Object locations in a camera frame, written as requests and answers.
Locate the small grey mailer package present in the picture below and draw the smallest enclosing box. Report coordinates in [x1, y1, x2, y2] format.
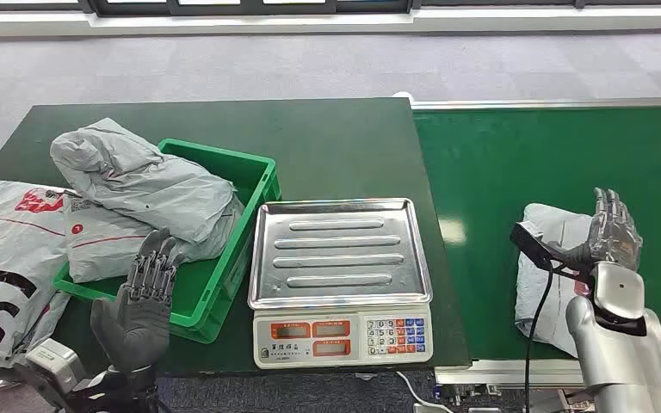
[514, 203, 596, 359]

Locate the white window ledge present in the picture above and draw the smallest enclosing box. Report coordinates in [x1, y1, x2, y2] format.
[0, 6, 661, 40]

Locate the dark window frame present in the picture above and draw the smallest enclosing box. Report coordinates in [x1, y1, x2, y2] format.
[0, 0, 661, 18]

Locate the black camera cable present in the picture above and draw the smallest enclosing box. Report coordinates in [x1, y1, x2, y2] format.
[522, 264, 555, 413]

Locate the steel scale tray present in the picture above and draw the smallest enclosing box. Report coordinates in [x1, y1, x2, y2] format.
[247, 197, 433, 311]

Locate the white electronic weighing scale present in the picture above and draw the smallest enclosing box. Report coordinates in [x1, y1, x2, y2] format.
[247, 197, 435, 371]

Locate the white package with black letters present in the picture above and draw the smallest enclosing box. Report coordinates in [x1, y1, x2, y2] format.
[0, 180, 75, 369]

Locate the white package with red line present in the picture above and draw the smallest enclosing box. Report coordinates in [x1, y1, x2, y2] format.
[62, 194, 240, 285]

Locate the large crumpled grey package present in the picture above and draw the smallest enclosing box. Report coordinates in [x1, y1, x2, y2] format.
[49, 118, 246, 263]

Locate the green belt conveyor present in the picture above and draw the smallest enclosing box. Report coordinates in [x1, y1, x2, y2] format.
[392, 92, 661, 394]

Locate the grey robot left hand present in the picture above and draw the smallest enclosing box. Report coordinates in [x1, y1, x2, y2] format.
[90, 227, 186, 372]

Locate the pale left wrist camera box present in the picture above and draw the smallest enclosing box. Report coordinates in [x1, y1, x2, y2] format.
[14, 337, 90, 411]

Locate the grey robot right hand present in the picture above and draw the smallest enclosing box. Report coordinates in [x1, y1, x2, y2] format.
[558, 187, 646, 274]

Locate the green plastic basket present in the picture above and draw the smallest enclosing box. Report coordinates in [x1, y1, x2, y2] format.
[53, 138, 282, 345]

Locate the white cable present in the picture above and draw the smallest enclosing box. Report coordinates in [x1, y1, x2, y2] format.
[396, 371, 451, 413]

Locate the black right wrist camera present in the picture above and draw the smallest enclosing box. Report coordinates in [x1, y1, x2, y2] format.
[510, 220, 594, 283]

